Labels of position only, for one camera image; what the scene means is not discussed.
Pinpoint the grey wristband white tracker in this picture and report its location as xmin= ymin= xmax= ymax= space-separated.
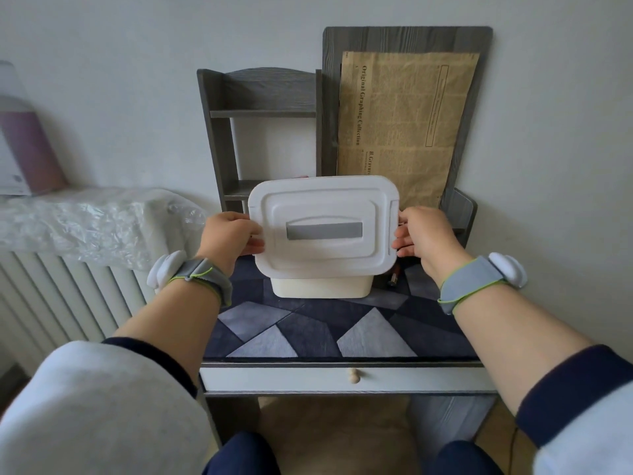
xmin=147 ymin=250 xmax=233 ymax=308
xmin=437 ymin=252 xmax=528 ymax=315

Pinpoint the dark grey wooden board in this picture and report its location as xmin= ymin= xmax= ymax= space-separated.
xmin=322 ymin=26 xmax=494 ymax=209

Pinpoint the person's left leg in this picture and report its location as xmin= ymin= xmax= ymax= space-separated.
xmin=202 ymin=430 xmax=281 ymax=475

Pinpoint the person's leg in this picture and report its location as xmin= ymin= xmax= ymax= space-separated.
xmin=432 ymin=439 xmax=506 ymax=475
xmin=202 ymin=430 xmax=281 ymax=475

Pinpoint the white lid with grey handle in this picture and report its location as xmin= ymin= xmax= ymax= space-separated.
xmin=247 ymin=175 xmax=401 ymax=280

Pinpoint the person's right leg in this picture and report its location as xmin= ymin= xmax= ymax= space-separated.
xmin=432 ymin=439 xmax=506 ymax=475

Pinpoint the person's right hand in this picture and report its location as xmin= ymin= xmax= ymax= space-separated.
xmin=393 ymin=206 xmax=473 ymax=288

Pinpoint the grey left wristband white tracker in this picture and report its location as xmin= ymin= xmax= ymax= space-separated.
xmin=147 ymin=250 xmax=233 ymax=308

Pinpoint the white radiator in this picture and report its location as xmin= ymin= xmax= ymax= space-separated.
xmin=0 ymin=249 xmax=150 ymax=377

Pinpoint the grey right wristband white tracker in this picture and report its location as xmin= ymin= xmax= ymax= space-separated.
xmin=437 ymin=252 xmax=528 ymax=315

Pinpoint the person's left hand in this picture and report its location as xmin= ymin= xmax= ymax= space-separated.
xmin=195 ymin=211 xmax=266 ymax=277

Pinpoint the purple and white box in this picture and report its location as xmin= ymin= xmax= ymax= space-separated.
xmin=0 ymin=61 xmax=70 ymax=198

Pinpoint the person's left forearm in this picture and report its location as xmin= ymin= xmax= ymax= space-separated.
xmin=113 ymin=286 xmax=222 ymax=387

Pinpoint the grey wooden shelf unit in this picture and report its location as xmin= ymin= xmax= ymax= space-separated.
xmin=197 ymin=67 xmax=323 ymax=216

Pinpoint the person's white navy sleeve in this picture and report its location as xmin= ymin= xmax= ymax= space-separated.
xmin=0 ymin=337 xmax=219 ymax=475
xmin=514 ymin=344 xmax=633 ymax=475

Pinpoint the grey geometric desk mat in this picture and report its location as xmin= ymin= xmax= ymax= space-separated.
xmin=202 ymin=254 xmax=478 ymax=362

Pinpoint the person's right white navy sleeve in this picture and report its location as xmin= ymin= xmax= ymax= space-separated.
xmin=514 ymin=344 xmax=633 ymax=475

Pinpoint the brown newspaper print paper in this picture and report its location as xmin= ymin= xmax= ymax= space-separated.
xmin=337 ymin=50 xmax=480 ymax=209

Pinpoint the person's left white navy sleeve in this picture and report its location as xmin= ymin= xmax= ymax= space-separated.
xmin=0 ymin=337 xmax=219 ymax=475

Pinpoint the grey desk with white drawer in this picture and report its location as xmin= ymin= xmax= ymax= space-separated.
xmin=197 ymin=188 xmax=501 ymax=443

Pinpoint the clear bubble wrap sheet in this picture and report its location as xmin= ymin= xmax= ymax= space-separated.
xmin=0 ymin=187 xmax=209 ymax=273

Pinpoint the white plastic storage box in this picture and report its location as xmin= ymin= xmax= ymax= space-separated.
xmin=269 ymin=274 xmax=373 ymax=299

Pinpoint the person's right forearm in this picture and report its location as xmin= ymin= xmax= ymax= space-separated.
xmin=452 ymin=284 xmax=595 ymax=417

